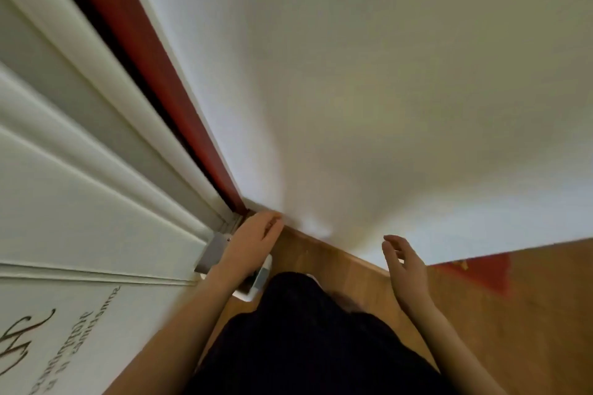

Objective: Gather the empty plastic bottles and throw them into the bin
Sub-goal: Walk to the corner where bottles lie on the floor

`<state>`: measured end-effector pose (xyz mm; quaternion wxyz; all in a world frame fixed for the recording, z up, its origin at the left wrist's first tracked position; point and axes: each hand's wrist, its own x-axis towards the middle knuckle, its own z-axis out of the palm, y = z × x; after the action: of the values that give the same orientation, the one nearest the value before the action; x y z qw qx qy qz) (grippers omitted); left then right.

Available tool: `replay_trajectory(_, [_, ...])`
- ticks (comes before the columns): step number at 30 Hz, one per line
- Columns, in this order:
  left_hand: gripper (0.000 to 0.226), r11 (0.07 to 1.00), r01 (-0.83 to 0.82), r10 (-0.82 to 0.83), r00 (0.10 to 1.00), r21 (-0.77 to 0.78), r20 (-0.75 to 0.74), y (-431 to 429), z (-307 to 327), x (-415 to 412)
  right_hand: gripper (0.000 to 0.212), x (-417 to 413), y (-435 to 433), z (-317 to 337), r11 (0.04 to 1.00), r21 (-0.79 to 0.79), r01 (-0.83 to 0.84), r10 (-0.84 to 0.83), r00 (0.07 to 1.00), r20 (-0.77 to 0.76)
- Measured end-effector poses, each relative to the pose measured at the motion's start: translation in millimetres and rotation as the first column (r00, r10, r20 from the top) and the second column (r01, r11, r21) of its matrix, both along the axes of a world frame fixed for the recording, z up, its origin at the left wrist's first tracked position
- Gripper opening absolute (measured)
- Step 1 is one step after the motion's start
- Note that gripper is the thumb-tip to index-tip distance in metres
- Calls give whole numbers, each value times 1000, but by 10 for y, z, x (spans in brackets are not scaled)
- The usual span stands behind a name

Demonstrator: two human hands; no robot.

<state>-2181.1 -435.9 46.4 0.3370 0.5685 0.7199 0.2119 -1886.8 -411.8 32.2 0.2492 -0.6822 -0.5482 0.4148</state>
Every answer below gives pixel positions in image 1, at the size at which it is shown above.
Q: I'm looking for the black garment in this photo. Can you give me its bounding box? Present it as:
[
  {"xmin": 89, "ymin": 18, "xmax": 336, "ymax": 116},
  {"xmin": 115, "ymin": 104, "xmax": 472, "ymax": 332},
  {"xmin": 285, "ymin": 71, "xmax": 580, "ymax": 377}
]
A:
[{"xmin": 183, "ymin": 272, "xmax": 460, "ymax": 395}]

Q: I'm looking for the person's right forearm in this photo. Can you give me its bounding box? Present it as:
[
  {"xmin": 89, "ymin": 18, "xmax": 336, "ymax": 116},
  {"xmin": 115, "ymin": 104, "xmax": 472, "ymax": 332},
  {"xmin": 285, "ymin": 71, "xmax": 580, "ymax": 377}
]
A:
[{"xmin": 408, "ymin": 303, "xmax": 510, "ymax": 395}]

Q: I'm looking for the red door frame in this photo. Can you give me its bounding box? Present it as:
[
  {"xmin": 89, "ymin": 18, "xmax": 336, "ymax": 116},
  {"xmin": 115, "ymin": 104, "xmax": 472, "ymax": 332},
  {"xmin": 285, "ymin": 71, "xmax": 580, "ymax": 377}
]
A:
[{"xmin": 35, "ymin": 0, "xmax": 249, "ymax": 216}]

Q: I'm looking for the person's right hand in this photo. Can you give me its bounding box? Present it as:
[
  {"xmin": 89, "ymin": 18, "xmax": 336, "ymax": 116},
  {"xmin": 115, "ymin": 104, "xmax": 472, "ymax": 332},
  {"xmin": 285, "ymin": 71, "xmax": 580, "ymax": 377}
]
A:
[{"xmin": 381, "ymin": 235, "xmax": 436, "ymax": 315}]

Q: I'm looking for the grey metal plate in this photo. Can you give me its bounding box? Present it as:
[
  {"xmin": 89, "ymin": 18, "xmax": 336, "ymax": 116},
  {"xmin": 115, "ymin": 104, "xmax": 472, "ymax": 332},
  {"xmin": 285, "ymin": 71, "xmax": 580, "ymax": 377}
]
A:
[{"xmin": 194, "ymin": 232, "xmax": 232, "ymax": 275}]

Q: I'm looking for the red floor mat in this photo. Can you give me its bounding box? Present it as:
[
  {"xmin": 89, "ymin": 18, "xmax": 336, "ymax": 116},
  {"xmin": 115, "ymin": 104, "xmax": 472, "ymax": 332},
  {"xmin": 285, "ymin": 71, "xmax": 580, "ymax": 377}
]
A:
[{"xmin": 430, "ymin": 253, "xmax": 513, "ymax": 297}]

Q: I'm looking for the white panelled door with lettering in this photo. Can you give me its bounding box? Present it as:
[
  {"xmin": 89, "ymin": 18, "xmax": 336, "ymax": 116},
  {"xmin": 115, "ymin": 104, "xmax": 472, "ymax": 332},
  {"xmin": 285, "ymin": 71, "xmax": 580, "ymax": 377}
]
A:
[{"xmin": 0, "ymin": 0, "xmax": 244, "ymax": 395}]

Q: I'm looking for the person's left forearm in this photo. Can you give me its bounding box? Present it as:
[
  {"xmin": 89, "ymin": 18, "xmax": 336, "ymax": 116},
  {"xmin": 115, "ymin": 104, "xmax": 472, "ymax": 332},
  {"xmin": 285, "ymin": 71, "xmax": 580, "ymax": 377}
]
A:
[{"xmin": 103, "ymin": 270, "xmax": 253, "ymax": 395}]

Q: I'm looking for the person's left hand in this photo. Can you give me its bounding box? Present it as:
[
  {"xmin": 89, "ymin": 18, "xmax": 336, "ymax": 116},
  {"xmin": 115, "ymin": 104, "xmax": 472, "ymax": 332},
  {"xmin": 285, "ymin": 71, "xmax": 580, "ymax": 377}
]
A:
[{"xmin": 217, "ymin": 210, "xmax": 285, "ymax": 288}]

